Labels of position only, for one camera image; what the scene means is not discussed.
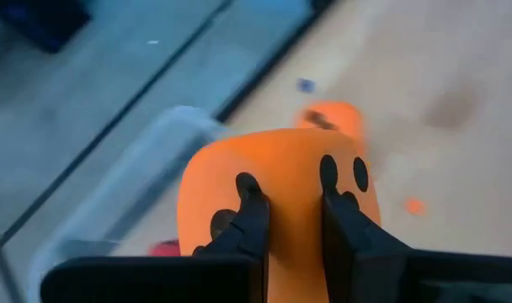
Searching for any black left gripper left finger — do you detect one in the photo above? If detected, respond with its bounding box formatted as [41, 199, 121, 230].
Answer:
[40, 192, 270, 303]

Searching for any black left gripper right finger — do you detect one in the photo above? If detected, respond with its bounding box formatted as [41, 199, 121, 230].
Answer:
[322, 191, 512, 303]

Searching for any reddish pink foam die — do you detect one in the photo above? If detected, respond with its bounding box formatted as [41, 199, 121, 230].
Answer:
[148, 238, 182, 258]

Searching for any orange foam die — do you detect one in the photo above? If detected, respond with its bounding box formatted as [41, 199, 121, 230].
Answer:
[176, 128, 382, 303]
[295, 99, 366, 159]

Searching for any small orange translucent die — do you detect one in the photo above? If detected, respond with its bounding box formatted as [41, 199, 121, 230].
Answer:
[404, 197, 428, 216]

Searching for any clear plastic bin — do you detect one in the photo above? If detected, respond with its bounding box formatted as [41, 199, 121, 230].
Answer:
[26, 104, 227, 303]

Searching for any small blue die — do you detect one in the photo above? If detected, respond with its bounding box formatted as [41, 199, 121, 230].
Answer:
[296, 77, 317, 94]

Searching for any dark blurred furniture base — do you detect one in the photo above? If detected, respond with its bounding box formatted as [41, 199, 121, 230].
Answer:
[0, 0, 92, 55]

